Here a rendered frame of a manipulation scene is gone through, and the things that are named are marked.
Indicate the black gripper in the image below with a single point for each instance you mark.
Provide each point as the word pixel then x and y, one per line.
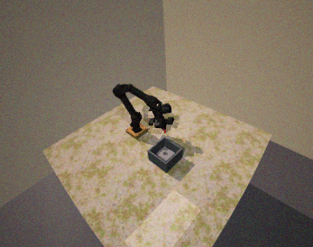
pixel 168 121

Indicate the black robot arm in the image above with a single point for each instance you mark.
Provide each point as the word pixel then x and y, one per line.
pixel 151 101

